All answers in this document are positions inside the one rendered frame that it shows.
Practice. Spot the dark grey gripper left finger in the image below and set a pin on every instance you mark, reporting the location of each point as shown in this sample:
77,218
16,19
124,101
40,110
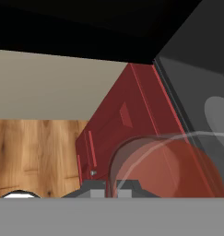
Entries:
91,187

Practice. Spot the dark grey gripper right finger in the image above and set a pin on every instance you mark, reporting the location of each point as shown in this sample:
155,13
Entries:
133,186

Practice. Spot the clear bowl with red food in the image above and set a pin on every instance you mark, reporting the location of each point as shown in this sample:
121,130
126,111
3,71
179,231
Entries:
178,172

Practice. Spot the red microwave door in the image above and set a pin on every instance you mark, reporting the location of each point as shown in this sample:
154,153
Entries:
128,101

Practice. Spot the grey microwave turntable plate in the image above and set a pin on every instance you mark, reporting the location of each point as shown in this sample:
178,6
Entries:
219,113

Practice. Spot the dark grey microwave oven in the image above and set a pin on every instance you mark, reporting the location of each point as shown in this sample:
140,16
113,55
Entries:
196,55

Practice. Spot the white round thing black rim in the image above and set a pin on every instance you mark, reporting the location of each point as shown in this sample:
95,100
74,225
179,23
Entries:
20,194

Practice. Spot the black overhead cupboard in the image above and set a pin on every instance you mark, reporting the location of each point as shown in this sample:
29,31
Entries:
79,27

